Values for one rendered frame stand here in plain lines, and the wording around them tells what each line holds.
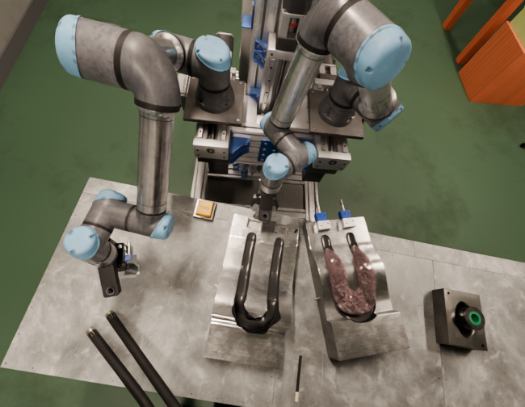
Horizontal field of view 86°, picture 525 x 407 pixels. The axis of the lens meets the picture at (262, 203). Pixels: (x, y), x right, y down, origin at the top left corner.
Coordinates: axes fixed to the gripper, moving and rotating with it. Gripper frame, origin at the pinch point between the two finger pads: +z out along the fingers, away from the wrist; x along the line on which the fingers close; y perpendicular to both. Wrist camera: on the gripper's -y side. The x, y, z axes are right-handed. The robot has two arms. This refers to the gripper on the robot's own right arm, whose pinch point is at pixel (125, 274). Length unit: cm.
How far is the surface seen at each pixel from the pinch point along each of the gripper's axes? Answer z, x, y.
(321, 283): -3, -68, -16
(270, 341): 0, -46, -31
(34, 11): 75, 96, 262
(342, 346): -4, -69, -37
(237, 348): 0.5, -35.0, -31.0
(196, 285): 6.0, -23.3, -7.3
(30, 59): 82, 98, 212
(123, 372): 0.5, 0.9, -30.5
